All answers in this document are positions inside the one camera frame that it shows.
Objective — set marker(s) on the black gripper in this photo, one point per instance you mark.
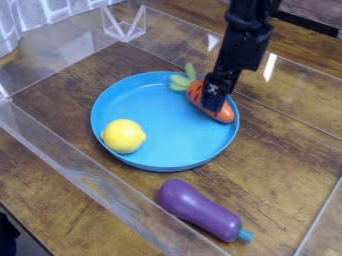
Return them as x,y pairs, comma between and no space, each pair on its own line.
243,46

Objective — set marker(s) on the orange toy carrot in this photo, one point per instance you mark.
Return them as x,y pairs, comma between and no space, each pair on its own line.
189,84

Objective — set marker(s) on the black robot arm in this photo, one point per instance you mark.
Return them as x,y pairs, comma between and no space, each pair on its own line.
247,10

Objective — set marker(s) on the blue round plate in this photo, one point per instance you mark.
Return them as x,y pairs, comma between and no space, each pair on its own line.
185,138

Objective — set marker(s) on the black baseboard strip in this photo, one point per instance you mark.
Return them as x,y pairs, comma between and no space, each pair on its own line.
317,15

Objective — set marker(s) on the yellow toy lemon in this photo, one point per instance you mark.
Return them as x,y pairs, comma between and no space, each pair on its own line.
123,136

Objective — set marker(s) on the purple toy eggplant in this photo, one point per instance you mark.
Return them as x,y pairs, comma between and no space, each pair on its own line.
186,203

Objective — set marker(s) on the white patterned curtain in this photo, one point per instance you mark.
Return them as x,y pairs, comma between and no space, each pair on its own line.
24,15

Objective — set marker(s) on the clear acrylic enclosure wall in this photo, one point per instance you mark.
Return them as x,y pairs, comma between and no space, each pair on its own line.
86,204

